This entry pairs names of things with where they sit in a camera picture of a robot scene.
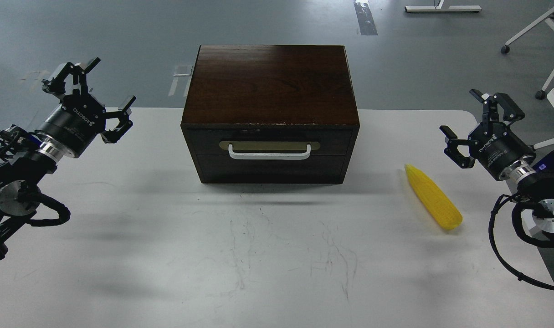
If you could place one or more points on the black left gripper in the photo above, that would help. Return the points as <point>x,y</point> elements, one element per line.
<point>70,123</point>

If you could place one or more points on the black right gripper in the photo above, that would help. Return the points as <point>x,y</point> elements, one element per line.
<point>492,143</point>

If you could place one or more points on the yellow corn cob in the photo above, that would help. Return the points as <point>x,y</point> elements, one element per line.
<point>435,201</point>

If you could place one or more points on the white drawer handle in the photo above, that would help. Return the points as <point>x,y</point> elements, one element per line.
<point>269,155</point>

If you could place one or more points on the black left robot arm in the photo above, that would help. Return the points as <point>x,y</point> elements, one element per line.
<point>27,157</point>

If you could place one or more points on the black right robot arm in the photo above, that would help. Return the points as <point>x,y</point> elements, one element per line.
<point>533,216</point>

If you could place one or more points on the dark wooden drawer cabinet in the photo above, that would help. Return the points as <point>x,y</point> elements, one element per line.
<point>271,87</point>

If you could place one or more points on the white desk foot bar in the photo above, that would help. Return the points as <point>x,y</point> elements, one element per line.
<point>437,9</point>

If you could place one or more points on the grey floor tape strip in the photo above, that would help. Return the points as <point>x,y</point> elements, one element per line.
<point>366,24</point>

